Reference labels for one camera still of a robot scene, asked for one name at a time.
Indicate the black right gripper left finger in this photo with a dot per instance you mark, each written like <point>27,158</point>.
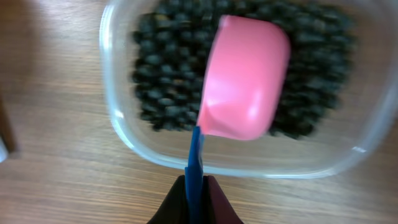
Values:
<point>173,209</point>

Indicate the clear plastic food container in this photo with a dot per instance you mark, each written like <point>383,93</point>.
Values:
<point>348,135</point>

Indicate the pink scoop with blue handle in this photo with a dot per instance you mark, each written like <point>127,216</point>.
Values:
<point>243,81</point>

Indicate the black beans in container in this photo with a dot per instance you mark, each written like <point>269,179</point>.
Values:
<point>174,44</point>

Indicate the white digital kitchen scale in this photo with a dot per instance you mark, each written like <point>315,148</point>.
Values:
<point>3,151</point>

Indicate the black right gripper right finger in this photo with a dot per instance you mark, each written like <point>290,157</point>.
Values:
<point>216,207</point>

